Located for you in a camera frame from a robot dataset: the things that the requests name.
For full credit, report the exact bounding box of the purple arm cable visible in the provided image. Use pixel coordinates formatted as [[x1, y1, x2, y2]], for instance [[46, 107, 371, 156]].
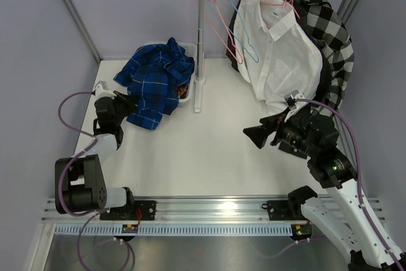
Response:
[[56, 91, 110, 217], [293, 98, 406, 265]]

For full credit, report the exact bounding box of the blue wire hanger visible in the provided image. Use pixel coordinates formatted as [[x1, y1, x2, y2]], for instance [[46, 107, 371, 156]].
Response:
[[205, 0, 259, 64]]

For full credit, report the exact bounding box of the blue plaid shirt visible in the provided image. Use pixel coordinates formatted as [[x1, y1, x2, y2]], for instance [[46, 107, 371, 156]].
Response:
[[114, 37, 195, 130]]

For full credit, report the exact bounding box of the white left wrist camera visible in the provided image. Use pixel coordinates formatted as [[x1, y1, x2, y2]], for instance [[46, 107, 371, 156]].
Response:
[[92, 81, 116, 100]]

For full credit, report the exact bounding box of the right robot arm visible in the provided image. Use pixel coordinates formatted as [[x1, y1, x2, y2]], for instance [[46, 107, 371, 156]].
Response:
[[243, 114, 405, 270]]

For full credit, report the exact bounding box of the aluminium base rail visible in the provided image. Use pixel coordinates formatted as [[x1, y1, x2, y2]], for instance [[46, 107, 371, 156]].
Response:
[[41, 195, 386, 237]]

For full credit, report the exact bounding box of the red plaid shirt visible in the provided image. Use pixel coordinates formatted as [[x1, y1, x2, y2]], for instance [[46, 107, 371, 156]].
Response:
[[175, 84, 189, 100]]

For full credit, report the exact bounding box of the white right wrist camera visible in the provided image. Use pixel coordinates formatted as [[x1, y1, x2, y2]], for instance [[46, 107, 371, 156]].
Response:
[[284, 90, 307, 122]]

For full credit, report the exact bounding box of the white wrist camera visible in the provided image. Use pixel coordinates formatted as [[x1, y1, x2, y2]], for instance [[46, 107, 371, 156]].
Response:
[[92, 81, 116, 100], [284, 90, 307, 122]]

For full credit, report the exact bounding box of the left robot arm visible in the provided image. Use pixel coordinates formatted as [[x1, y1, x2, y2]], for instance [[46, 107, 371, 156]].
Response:
[[55, 91, 139, 220]]

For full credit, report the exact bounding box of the pink wire hanger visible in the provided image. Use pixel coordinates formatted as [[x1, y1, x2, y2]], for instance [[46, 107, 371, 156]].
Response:
[[188, 0, 244, 65]]

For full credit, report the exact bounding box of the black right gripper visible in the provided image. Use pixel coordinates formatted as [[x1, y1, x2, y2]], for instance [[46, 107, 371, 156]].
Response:
[[243, 106, 318, 157]]

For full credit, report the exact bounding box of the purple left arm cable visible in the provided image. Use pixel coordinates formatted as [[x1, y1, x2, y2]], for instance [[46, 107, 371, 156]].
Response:
[[56, 91, 110, 217]]

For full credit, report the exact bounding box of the white slotted cable duct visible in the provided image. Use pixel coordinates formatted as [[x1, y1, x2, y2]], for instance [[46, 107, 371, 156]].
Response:
[[55, 223, 293, 237]]

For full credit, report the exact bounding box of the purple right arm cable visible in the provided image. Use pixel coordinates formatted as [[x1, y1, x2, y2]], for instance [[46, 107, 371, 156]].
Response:
[[293, 98, 406, 265]]

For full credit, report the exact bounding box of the white plastic basket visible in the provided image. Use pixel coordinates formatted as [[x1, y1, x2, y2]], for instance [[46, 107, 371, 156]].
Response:
[[139, 37, 196, 107]]

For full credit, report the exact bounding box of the black white checked shirt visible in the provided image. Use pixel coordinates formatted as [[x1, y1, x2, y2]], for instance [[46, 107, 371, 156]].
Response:
[[294, 0, 355, 110]]

